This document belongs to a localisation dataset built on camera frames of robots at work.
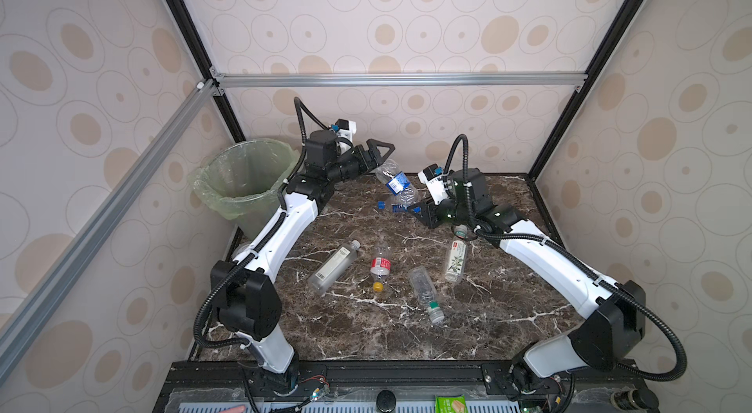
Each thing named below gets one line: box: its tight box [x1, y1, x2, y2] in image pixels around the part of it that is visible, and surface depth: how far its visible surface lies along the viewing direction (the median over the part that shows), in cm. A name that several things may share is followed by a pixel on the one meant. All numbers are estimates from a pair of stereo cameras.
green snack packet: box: [433, 394, 468, 413], surface depth 71 cm
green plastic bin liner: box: [189, 137, 301, 221], surface depth 91 cm
